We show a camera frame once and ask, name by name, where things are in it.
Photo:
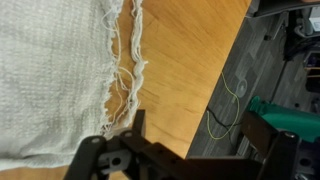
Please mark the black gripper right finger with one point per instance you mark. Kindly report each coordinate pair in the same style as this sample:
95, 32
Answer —
276, 156

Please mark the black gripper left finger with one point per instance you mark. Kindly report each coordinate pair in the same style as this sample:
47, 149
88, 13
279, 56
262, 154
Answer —
150, 156

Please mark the white frayed cotton towel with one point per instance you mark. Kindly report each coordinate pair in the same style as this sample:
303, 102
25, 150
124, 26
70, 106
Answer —
50, 73

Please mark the teal plastic object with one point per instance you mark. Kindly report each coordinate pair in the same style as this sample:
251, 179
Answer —
293, 121

